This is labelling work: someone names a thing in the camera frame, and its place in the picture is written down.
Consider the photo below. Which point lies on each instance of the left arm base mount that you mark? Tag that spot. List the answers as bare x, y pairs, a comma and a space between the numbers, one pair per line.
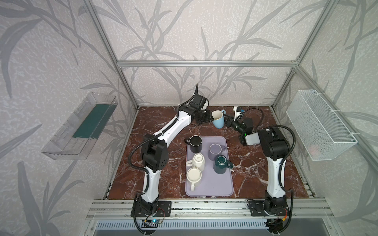
142, 208

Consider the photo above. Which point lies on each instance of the lavender mug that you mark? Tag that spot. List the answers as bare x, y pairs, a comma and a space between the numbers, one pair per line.
215, 150

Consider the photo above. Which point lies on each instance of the white faceted mug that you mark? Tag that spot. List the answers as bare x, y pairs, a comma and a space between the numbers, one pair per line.
198, 161

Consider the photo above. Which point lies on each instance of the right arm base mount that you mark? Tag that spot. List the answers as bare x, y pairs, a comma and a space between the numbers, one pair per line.
267, 207

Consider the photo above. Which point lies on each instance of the lavender plastic tray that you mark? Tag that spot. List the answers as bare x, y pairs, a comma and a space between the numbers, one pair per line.
212, 184

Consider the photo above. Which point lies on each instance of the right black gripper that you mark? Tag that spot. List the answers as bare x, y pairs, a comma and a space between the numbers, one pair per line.
229, 122

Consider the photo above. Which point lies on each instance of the black enamel mug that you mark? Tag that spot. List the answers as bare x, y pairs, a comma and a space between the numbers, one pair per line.
195, 143

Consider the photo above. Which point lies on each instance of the aluminium cage frame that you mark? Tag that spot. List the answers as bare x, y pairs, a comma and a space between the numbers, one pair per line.
295, 65

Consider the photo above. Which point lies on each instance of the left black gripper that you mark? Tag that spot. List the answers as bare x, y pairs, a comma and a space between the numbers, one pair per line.
209, 117

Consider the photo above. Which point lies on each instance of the cream round mug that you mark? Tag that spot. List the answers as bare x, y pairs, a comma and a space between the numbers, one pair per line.
194, 176

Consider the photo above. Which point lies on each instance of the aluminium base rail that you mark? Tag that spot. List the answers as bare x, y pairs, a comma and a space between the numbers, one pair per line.
205, 209

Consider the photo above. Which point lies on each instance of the clear acrylic wall shelf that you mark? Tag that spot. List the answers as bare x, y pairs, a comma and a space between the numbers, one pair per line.
79, 134

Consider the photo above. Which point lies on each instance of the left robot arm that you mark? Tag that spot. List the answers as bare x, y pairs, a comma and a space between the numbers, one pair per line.
151, 156

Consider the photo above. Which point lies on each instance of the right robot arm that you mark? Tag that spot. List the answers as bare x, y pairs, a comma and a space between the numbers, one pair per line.
277, 143

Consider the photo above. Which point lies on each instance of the white wire mesh basket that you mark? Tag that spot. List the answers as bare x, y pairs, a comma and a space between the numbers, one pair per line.
322, 132

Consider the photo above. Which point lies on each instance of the dark green mug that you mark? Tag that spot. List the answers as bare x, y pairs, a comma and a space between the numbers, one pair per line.
221, 164

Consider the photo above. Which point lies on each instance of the light blue mug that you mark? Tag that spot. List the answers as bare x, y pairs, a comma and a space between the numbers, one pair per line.
218, 118

